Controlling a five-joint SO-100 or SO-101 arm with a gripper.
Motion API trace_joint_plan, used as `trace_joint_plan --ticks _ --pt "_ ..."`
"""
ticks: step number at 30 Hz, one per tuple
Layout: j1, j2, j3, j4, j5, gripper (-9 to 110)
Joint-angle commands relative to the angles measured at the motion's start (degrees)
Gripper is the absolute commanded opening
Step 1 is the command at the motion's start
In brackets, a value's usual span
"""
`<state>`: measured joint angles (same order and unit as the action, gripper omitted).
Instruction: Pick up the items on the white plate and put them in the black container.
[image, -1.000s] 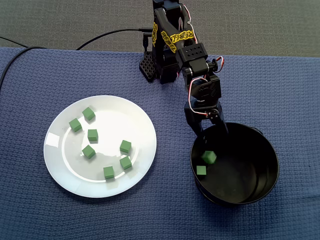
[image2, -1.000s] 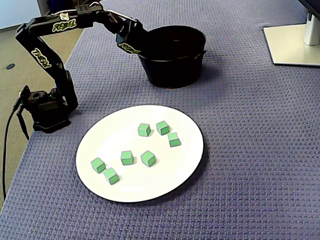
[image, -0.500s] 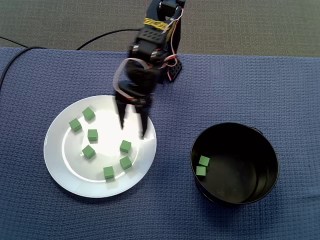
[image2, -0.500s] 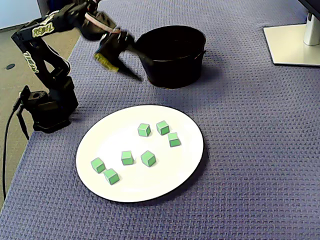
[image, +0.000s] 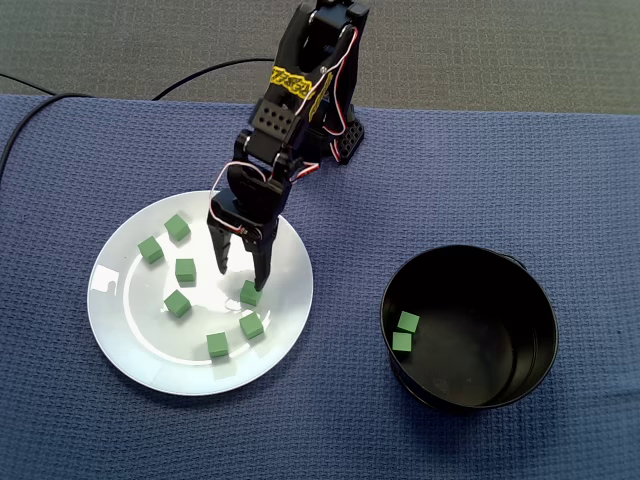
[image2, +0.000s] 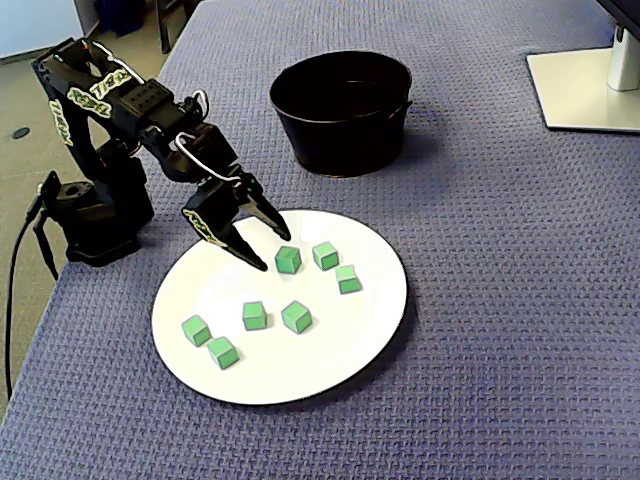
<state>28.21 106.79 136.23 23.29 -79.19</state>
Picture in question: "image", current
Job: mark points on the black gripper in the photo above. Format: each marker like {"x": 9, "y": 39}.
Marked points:
{"x": 243, "y": 216}

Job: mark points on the green cube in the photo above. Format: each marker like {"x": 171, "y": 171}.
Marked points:
{"x": 247, "y": 296}
{"x": 217, "y": 345}
{"x": 177, "y": 227}
{"x": 402, "y": 341}
{"x": 408, "y": 322}
{"x": 177, "y": 303}
{"x": 251, "y": 325}
{"x": 150, "y": 250}
{"x": 185, "y": 270}

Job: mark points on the white round plate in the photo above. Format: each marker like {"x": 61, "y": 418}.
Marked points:
{"x": 150, "y": 360}

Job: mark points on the black round container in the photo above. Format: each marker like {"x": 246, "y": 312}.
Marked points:
{"x": 500, "y": 280}

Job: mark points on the blue waffle-weave cloth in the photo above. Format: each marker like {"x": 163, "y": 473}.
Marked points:
{"x": 450, "y": 175}

